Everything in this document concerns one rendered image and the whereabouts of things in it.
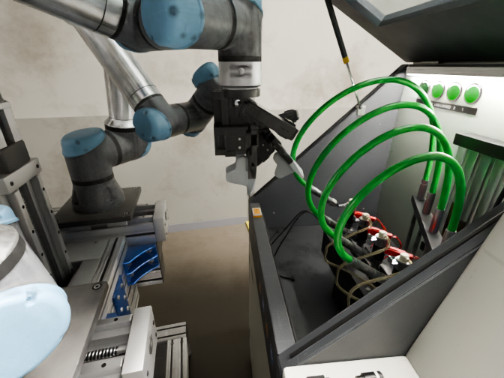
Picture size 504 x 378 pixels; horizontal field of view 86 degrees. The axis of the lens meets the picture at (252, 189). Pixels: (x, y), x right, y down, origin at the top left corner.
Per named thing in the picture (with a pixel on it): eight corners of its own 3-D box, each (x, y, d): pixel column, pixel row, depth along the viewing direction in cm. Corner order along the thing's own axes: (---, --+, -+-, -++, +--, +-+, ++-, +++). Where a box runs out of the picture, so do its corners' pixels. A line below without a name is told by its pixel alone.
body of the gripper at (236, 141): (216, 148, 57) (213, 87, 52) (256, 147, 57) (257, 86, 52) (215, 160, 50) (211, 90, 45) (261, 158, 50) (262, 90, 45)
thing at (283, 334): (249, 236, 114) (249, 202, 107) (259, 235, 114) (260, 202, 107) (274, 403, 57) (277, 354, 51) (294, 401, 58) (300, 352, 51)
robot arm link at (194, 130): (158, 121, 71) (178, 91, 64) (187, 115, 80) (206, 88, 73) (177, 145, 70) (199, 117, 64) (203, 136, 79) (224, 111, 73)
